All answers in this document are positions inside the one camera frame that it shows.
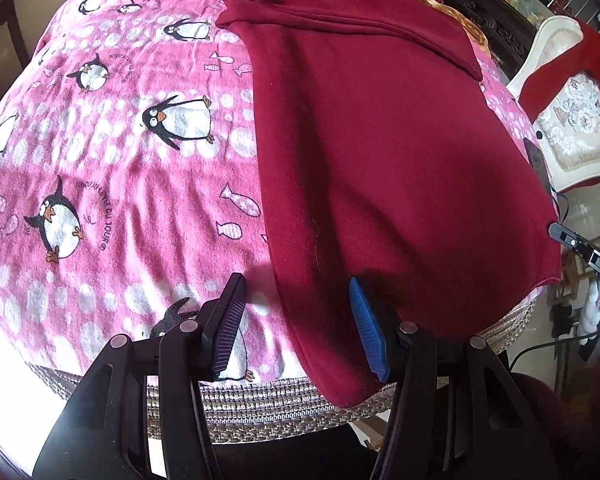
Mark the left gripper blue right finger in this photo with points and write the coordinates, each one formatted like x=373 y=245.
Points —
x=456 y=413

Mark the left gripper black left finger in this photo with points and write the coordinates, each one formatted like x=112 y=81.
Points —
x=102 y=433

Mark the dark red sweater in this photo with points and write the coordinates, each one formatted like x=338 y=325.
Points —
x=380 y=160

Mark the white ornate chair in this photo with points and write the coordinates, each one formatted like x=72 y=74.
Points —
x=569 y=125

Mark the woven striped mattress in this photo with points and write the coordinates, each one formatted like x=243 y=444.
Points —
x=288 y=407

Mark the red garment on chair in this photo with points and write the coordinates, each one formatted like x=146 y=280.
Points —
x=541 y=88

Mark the dark carved wooden headboard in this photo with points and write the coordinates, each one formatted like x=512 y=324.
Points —
x=509 y=33

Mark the pink penguin blanket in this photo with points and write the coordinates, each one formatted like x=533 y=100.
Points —
x=129 y=181

